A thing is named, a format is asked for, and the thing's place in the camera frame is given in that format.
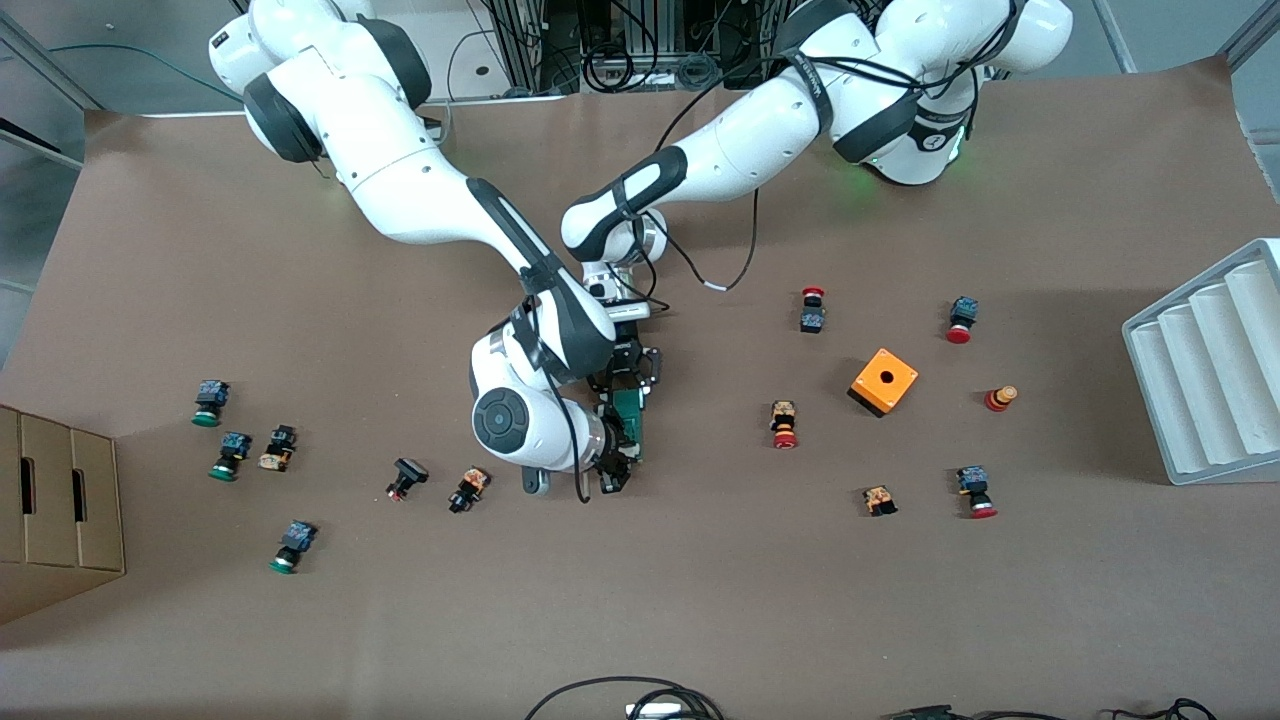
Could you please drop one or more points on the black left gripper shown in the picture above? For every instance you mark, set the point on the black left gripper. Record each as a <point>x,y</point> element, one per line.
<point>627,360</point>

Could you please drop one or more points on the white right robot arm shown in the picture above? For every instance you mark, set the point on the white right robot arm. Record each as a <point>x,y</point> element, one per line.
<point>400,170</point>

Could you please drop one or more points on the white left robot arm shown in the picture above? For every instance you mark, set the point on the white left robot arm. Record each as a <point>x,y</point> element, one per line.
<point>760,140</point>

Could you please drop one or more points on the red mushroom button orange block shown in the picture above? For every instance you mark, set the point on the red mushroom button orange block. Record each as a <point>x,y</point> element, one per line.
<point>783,424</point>

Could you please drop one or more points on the black flat button red block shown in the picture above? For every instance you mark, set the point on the black flat button red block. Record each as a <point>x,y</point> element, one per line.
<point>406,476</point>

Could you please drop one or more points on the white plug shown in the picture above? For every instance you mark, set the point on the white plug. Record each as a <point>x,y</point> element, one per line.
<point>655,711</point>

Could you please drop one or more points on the small orange contact block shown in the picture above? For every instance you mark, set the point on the small orange contact block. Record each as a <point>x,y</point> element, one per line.
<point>879,500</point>

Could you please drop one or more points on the green mushroom push button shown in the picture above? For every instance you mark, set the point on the green mushroom push button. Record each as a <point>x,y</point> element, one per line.
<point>230,455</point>
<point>292,546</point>
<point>210,403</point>

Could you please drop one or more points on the beige black contact block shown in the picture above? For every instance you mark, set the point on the beige black contact block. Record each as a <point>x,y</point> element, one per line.
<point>278,448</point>

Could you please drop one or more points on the white platform board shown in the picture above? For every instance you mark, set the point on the white platform board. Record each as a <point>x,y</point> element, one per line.
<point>472,55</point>

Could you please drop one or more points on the red mushroom button blue block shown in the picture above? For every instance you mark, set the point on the red mushroom button blue block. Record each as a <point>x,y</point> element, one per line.
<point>975,491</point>

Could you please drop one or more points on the red yellow emergency stop head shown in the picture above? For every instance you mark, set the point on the red yellow emergency stop head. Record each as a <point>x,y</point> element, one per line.
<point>1000,398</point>

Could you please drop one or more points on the brown cardboard box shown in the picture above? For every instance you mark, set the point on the brown cardboard box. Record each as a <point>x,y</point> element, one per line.
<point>60,520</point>

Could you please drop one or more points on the grey ribbed tray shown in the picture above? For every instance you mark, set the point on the grey ribbed tray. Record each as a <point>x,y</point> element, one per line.
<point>1200,370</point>

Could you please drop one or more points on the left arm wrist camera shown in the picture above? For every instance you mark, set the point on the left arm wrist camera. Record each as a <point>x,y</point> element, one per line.
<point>625,310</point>

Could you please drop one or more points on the black selector switch orange block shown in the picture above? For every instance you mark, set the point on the black selector switch orange block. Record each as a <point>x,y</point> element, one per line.
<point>468,489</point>

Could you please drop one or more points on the orange button enclosure box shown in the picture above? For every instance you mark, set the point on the orange button enclosure box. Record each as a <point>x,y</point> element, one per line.
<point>884,380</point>

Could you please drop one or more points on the aluminium frame rack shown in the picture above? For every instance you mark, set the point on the aluminium frame rack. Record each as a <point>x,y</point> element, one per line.
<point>525,40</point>

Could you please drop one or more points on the grey metal rail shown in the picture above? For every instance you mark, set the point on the grey metal rail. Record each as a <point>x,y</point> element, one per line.
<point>1112,35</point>

